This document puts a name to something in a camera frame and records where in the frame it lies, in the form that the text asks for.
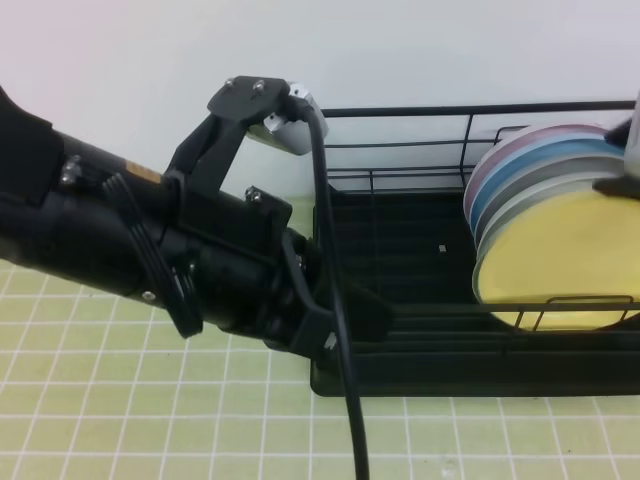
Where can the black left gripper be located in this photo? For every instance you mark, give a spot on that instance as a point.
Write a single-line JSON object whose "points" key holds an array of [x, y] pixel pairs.
{"points": [[284, 299]]}

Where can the yellow round plate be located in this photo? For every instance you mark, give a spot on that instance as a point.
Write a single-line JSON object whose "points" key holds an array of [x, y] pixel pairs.
{"points": [[579, 247]]}

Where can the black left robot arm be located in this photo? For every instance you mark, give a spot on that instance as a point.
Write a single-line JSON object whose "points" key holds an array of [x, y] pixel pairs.
{"points": [[175, 240]]}

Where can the pink plate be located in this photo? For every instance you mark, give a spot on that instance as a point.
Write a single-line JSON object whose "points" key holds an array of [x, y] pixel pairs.
{"points": [[532, 144]]}

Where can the blue plate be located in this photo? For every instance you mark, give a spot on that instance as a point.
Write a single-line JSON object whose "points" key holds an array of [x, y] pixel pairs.
{"points": [[508, 171]]}

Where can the grey plate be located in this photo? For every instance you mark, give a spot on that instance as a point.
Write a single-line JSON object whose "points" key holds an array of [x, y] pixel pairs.
{"points": [[509, 181]]}

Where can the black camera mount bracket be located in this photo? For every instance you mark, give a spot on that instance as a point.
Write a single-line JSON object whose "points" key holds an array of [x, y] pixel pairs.
{"points": [[202, 161]]}

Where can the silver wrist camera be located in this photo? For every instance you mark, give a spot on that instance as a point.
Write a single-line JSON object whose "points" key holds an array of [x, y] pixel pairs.
{"points": [[290, 136]]}

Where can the black wire dish rack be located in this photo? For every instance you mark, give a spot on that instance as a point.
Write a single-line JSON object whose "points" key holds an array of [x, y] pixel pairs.
{"points": [[398, 176]]}

